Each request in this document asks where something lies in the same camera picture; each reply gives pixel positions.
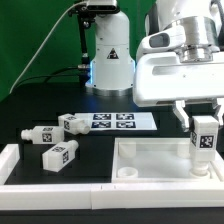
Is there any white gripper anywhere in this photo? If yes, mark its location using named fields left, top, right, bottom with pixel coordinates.
left=133, top=53, right=224, bottom=132

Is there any white square tabletop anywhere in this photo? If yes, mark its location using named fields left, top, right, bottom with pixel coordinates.
left=112, top=138, right=224, bottom=183

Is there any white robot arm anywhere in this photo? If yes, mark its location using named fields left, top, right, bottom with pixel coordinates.
left=87, top=0, right=224, bottom=130

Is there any white sheet with markers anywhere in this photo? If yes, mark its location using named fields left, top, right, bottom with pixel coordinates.
left=75, top=112, right=157, bottom=131

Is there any white U-shaped fence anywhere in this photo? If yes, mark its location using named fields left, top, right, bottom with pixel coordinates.
left=0, top=144, right=224, bottom=210

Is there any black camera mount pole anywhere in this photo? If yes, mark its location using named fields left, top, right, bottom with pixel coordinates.
left=68, top=1, right=95, bottom=88

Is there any black cable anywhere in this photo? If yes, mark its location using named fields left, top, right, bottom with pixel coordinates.
left=14, top=67, right=83, bottom=88

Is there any white cable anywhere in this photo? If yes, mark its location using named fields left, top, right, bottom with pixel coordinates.
left=9, top=1, right=86, bottom=94

